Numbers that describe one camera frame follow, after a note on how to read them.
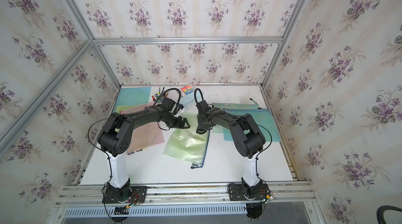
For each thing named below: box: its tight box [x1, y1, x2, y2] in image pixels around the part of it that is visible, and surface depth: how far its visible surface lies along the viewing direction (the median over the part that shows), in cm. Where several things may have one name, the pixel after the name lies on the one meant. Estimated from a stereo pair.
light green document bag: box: [163, 112, 210, 167], surface depth 92 cm
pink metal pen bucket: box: [151, 86, 169, 104], surface depth 100 cm
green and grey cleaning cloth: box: [195, 125, 207, 135], surface depth 97 cm
